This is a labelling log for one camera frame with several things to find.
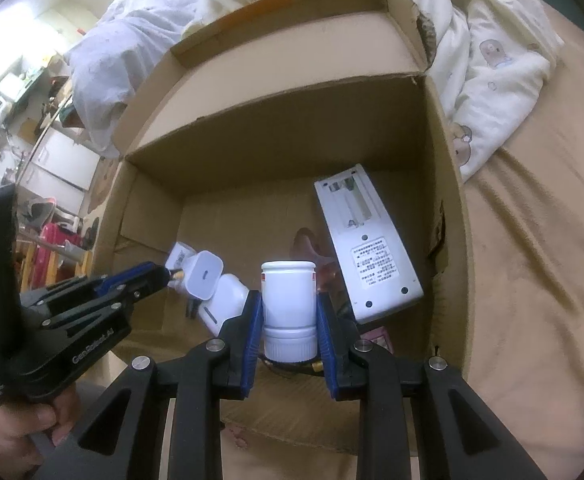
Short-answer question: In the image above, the red plastic stool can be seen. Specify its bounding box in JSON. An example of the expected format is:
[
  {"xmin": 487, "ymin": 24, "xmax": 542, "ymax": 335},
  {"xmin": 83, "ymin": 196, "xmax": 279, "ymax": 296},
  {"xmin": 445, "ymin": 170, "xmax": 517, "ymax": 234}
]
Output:
[{"xmin": 26, "ymin": 222, "xmax": 80, "ymax": 291}]

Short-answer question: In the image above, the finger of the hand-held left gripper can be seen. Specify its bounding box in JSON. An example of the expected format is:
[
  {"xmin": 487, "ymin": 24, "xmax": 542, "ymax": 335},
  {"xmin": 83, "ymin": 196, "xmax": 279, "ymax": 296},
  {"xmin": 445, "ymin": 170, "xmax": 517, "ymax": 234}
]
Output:
[
  {"xmin": 39, "ymin": 272, "xmax": 175, "ymax": 333},
  {"xmin": 22, "ymin": 261, "xmax": 169, "ymax": 311}
]

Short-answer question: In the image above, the white earbud case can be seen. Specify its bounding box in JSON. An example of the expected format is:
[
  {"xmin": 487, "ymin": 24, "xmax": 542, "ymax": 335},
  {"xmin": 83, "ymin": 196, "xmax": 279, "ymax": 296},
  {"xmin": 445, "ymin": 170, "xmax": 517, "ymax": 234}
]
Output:
[{"xmin": 197, "ymin": 274, "xmax": 251, "ymax": 337}]

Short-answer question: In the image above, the pink card charm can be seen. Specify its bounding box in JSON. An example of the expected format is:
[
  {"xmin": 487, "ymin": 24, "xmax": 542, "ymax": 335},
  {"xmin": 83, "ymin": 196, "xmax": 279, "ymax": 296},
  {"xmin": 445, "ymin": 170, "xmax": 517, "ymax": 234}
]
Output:
[{"xmin": 359, "ymin": 325, "xmax": 393, "ymax": 353}]

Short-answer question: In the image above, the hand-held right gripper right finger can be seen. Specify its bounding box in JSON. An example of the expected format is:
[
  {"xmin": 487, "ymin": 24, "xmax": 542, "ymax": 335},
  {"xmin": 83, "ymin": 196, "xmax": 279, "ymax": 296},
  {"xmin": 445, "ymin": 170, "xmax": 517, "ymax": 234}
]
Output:
[{"xmin": 314, "ymin": 292, "xmax": 548, "ymax": 480}]

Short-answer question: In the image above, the white cabinet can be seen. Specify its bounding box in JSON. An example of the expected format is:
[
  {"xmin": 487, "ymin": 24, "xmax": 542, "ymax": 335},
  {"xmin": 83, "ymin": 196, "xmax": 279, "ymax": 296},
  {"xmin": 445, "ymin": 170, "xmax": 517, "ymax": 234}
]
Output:
[{"xmin": 19, "ymin": 127, "xmax": 102, "ymax": 196}]

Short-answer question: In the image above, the cream printed blanket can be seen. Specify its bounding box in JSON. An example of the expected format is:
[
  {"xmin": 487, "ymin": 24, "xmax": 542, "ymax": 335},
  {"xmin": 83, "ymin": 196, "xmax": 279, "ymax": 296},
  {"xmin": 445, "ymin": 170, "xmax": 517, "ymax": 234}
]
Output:
[{"xmin": 207, "ymin": 0, "xmax": 565, "ymax": 183}]

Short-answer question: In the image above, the white charger plug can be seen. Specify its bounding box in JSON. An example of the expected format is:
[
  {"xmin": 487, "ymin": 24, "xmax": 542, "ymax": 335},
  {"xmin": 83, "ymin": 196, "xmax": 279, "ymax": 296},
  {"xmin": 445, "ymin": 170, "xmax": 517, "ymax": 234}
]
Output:
[{"xmin": 184, "ymin": 250, "xmax": 225, "ymax": 302}]

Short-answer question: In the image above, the small white adapter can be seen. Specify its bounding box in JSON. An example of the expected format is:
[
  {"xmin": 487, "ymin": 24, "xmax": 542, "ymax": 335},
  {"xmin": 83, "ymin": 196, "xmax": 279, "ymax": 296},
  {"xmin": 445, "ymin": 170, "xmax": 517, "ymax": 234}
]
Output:
[{"xmin": 164, "ymin": 241, "xmax": 195, "ymax": 288}]

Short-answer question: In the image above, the person's left hand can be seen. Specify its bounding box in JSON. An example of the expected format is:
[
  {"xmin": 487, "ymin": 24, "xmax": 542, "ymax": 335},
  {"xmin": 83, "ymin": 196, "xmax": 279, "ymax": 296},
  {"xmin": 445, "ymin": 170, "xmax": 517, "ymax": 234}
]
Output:
[{"xmin": 0, "ymin": 382, "xmax": 85, "ymax": 480}]

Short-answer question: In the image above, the cardboard box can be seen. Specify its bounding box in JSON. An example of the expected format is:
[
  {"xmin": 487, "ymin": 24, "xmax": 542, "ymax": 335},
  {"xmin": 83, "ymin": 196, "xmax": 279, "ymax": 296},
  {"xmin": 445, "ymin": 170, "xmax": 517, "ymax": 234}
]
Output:
[{"xmin": 89, "ymin": 0, "xmax": 470, "ymax": 458}]

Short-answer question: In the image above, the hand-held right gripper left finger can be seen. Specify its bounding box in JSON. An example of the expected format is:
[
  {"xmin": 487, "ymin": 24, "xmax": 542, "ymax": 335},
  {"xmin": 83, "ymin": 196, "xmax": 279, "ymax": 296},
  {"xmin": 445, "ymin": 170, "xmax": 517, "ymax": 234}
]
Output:
[{"xmin": 29, "ymin": 290, "xmax": 265, "ymax": 480}]

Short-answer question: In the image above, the white bottle with red label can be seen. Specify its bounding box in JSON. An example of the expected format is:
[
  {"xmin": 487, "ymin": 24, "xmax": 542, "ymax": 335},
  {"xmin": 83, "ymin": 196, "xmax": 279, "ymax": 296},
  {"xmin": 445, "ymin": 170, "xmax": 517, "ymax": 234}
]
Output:
[{"xmin": 261, "ymin": 260, "xmax": 319, "ymax": 363}]

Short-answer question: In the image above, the beige bed sheet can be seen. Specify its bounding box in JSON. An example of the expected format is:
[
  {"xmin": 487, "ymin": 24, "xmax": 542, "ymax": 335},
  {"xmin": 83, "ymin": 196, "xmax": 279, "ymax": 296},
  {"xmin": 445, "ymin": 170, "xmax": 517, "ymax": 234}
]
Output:
[{"xmin": 412, "ymin": 0, "xmax": 584, "ymax": 480}]

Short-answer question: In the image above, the dark blue gold battery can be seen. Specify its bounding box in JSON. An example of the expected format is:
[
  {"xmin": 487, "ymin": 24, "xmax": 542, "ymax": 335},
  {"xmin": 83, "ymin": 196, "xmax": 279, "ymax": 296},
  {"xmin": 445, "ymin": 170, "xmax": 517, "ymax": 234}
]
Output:
[{"xmin": 264, "ymin": 357, "xmax": 323, "ymax": 376}]

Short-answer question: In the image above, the white electronic device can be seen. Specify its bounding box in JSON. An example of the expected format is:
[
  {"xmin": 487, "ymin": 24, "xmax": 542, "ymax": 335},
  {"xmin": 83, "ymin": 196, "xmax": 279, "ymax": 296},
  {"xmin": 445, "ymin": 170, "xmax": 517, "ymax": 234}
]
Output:
[{"xmin": 313, "ymin": 162, "xmax": 424, "ymax": 325}]

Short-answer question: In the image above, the white quilt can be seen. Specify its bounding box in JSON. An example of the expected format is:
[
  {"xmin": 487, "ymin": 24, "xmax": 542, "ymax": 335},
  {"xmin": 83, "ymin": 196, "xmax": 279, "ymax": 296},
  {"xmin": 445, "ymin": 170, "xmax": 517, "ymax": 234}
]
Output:
[{"xmin": 64, "ymin": 0, "xmax": 253, "ymax": 158}]

